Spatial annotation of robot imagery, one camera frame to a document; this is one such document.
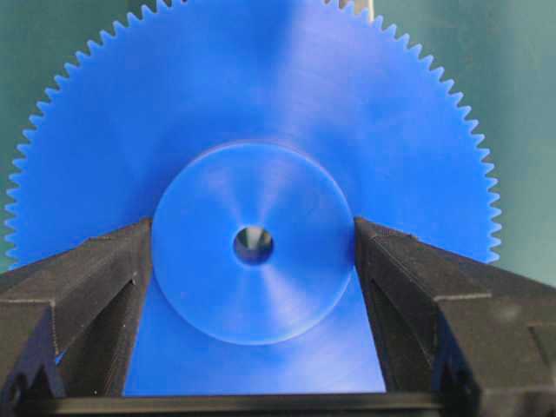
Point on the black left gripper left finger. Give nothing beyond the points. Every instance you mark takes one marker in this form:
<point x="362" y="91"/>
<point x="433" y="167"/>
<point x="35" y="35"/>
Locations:
<point x="69" y="321"/>

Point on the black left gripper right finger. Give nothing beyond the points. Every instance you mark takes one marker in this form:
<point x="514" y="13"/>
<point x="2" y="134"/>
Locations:
<point x="482" y="336"/>

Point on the large blue plastic gear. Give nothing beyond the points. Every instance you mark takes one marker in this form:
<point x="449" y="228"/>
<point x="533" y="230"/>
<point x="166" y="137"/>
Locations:
<point x="252" y="133"/>

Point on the silver aluminium extrusion rail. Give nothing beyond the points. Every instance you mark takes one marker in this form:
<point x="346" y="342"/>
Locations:
<point x="360" y="6"/>

